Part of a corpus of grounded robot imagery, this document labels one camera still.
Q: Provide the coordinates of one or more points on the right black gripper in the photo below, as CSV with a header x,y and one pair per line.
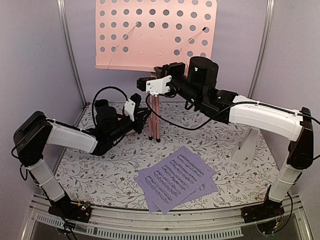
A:
x,y
161,71

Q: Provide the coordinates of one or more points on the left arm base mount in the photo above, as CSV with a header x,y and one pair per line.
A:
x,y
68,210

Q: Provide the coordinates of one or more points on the pink music stand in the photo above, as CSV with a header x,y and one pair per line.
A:
x,y
138,35

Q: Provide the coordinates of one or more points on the aluminium frame post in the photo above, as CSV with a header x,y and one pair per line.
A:
x,y
268,18
70,52

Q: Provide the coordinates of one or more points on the left aluminium frame post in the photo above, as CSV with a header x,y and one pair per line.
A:
x,y
70,52

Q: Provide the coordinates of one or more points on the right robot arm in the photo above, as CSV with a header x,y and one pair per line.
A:
x,y
198,88

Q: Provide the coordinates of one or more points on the front aluminium rail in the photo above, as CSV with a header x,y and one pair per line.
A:
x,y
110,223

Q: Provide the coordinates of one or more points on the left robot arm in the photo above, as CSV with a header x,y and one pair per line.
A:
x,y
39,135

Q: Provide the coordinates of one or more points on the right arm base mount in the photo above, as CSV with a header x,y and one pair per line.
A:
x,y
267,209

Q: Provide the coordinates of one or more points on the right aluminium frame post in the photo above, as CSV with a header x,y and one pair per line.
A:
x,y
268,18

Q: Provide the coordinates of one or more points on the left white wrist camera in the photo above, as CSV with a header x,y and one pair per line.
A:
x,y
129,109

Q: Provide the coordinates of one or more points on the white metronome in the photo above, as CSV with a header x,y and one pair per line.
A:
x,y
245,150

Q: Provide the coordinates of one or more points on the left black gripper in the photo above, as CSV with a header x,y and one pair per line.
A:
x,y
139,117

